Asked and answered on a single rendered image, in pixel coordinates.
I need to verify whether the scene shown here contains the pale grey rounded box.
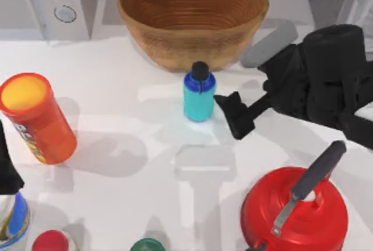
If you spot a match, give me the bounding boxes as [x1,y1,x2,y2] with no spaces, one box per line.
[240,19,299,69]

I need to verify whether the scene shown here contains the teal bottle with black cap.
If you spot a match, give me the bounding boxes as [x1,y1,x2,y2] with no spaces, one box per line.
[182,61,217,122]

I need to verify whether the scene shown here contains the brown woven basket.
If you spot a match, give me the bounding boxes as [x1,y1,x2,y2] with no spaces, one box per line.
[117,0,269,73]

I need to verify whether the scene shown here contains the orange cup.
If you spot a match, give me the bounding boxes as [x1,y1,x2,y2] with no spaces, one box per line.
[0,72,78,165]

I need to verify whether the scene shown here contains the small microwave knob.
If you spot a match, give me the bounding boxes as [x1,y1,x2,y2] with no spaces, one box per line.
[54,5,78,23]

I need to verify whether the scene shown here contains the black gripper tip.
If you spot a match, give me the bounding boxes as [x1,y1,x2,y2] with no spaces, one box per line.
[0,121,25,196]

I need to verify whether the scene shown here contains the pale microwave oven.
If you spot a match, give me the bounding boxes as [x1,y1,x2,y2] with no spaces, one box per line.
[0,0,102,43]

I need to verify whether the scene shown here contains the white and blue can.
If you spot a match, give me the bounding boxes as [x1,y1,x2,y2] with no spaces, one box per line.
[0,191,32,251]

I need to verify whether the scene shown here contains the red kettle with black handle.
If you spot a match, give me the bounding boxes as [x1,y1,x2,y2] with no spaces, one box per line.
[240,140,349,251]

